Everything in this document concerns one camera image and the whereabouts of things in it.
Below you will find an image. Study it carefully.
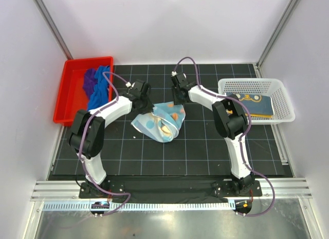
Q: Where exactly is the aluminium front rail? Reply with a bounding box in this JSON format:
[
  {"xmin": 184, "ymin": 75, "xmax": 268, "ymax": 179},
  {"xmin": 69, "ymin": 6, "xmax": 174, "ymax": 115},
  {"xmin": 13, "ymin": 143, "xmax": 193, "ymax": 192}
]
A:
[{"xmin": 30, "ymin": 177, "xmax": 312, "ymax": 213}]

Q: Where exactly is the yellow tiger hello towel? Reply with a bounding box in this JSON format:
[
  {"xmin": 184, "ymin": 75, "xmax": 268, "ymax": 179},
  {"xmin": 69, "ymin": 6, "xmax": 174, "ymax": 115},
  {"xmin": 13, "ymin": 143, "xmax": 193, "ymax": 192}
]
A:
[{"xmin": 225, "ymin": 93, "xmax": 275, "ymax": 118}]

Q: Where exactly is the red plastic bin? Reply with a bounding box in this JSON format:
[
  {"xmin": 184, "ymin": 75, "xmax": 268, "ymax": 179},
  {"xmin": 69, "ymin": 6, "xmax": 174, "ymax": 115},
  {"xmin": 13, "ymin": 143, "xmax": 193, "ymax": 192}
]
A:
[{"xmin": 53, "ymin": 57, "xmax": 114, "ymax": 127}]

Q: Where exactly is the white plastic mesh basket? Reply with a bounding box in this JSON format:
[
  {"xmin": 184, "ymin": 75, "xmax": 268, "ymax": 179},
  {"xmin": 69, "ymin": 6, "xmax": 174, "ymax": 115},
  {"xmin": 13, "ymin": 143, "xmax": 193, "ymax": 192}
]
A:
[{"xmin": 218, "ymin": 78, "xmax": 296, "ymax": 124}]

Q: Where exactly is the black grid cutting mat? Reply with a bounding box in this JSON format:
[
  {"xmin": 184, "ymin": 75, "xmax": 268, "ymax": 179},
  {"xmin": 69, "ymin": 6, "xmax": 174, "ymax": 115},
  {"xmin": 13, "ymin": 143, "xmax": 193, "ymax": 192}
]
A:
[{"xmin": 49, "ymin": 64, "xmax": 291, "ymax": 180}]

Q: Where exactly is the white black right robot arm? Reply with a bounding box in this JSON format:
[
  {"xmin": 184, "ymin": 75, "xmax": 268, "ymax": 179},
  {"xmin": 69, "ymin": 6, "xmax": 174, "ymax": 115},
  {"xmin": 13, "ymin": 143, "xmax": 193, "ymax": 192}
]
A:
[{"xmin": 171, "ymin": 71, "xmax": 254, "ymax": 196}]

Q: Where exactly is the aluminium corner post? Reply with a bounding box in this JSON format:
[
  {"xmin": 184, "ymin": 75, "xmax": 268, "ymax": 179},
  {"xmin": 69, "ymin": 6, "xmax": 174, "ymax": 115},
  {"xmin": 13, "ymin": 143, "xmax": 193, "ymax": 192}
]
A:
[
  {"xmin": 33, "ymin": 0, "xmax": 73, "ymax": 60},
  {"xmin": 257, "ymin": 0, "xmax": 300, "ymax": 69}
]

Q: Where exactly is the right aluminium corner post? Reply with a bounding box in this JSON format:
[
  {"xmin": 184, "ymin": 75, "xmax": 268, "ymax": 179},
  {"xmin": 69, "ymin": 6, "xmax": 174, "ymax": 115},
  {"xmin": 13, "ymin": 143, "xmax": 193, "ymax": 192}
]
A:
[{"xmin": 257, "ymin": 0, "xmax": 300, "ymax": 69}]

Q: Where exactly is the pastel striped towel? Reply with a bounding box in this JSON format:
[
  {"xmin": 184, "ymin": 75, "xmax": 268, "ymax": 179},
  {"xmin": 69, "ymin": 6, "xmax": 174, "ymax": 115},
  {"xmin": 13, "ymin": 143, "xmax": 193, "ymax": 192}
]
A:
[{"xmin": 131, "ymin": 102, "xmax": 186, "ymax": 143}]

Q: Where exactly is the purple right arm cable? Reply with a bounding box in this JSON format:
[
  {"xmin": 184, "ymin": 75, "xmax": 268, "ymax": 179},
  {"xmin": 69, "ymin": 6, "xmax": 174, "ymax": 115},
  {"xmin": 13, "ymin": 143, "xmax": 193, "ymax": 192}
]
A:
[{"xmin": 172, "ymin": 56, "xmax": 277, "ymax": 218}]

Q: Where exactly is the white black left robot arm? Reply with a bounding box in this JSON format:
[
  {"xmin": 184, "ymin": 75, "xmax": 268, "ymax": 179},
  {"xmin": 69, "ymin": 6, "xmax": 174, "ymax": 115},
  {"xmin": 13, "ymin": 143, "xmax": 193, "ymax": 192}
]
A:
[{"xmin": 68, "ymin": 80, "xmax": 154, "ymax": 198}]

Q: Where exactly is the purple towel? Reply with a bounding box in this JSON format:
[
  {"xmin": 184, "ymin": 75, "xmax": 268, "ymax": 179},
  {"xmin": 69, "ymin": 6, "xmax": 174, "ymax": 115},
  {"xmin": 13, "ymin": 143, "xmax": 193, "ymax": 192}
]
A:
[{"xmin": 83, "ymin": 68, "xmax": 97, "ymax": 99}]

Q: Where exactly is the blue towel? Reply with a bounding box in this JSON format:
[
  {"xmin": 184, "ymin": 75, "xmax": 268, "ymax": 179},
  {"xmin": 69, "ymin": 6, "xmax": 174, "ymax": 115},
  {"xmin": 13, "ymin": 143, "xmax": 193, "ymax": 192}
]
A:
[{"xmin": 87, "ymin": 66, "xmax": 111, "ymax": 111}]

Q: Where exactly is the left aluminium corner post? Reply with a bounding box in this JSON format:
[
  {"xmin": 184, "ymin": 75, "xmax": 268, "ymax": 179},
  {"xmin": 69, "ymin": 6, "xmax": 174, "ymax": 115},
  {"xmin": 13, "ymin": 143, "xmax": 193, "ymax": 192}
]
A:
[{"xmin": 33, "ymin": 0, "xmax": 73, "ymax": 60}]

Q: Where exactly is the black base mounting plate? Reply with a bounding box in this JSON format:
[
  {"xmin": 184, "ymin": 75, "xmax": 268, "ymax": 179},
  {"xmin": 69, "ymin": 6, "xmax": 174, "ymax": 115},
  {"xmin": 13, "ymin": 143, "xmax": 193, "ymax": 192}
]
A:
[{"xmin": 80, "ymin": 176, "xmax": 262, "ymax": 198}]

